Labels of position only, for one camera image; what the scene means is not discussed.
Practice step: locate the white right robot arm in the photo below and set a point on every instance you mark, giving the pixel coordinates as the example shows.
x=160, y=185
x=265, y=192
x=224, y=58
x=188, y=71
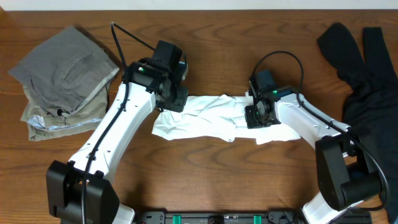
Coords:
x=348, y=172

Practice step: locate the white t-shirt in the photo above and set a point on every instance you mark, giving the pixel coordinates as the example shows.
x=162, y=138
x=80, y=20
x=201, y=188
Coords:
x=219, y=117

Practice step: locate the black garment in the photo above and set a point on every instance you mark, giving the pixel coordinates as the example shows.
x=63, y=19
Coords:
x=373, y=104

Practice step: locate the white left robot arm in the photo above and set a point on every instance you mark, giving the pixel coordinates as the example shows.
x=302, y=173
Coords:
x=80, y=190

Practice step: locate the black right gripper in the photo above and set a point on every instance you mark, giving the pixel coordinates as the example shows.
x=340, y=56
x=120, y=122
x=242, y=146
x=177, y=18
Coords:
x=250, y=121

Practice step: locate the grey folded trousers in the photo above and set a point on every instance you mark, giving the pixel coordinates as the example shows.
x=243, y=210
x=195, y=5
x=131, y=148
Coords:
x=65, y=72

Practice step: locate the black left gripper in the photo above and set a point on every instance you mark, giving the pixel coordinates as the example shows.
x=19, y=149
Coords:
x=175, y=101

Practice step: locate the beige folded shorts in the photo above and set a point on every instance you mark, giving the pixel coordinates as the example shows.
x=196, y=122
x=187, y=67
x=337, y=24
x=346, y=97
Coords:
x=42, y=125

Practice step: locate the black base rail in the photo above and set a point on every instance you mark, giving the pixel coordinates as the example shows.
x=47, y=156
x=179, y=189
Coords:
x=270, y=217

